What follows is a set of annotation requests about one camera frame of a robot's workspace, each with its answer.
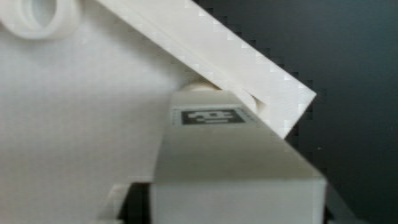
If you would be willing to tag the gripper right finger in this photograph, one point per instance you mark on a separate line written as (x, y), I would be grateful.
(340, 214)

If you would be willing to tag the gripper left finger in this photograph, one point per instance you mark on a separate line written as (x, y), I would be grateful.
(126, 207)

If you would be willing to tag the white desk leg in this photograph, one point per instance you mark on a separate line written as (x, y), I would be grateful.
(233, 179)

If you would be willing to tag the white desk top tray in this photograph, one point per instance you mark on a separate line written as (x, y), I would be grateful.
(98, 57)

